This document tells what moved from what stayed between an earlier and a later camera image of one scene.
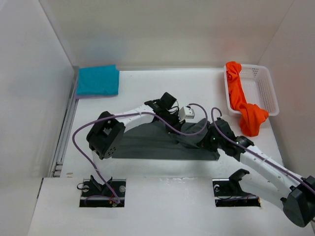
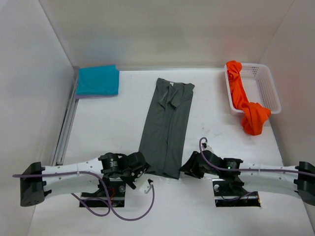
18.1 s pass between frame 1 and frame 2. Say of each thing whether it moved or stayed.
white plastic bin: stayed
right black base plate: stayed
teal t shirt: stayed
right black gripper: moved
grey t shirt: moved
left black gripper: moved
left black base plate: stayed
